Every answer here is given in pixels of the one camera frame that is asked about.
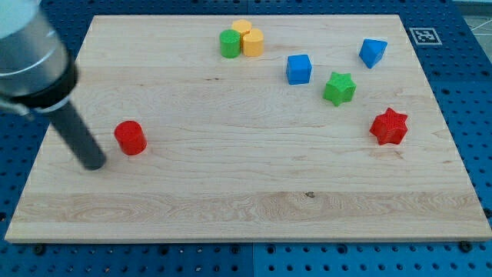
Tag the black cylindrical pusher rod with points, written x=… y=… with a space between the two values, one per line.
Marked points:
x=75 y=133

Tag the red cylinder block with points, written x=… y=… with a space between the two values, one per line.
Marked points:
x=130 y=137

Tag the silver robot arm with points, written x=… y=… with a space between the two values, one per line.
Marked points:
x=38 y=74

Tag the green cylinder block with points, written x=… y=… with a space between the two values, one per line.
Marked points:
x=230 y=43

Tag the wooden board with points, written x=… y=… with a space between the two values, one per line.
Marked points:
x=237 y=154

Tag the yellow cylinder block rear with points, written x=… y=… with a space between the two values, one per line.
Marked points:
x=242 y=26

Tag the yellow cylinder block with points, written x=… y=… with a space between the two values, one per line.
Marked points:
x=242 y=26
x=253 y=43

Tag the yellow cylinder block front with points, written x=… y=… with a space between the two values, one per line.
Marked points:
x=253 y=43

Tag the blue cube block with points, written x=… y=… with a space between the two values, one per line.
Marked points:
x=298 y=70

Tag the green star block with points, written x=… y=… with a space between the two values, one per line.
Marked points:
x=339 y=88

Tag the blue triangular prism block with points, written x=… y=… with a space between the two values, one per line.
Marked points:
x=372 y=51

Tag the red star block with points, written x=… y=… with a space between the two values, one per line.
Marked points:
x=389 y=128

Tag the white fiducial marker tag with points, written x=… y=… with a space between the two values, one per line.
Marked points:
x=425 y=36

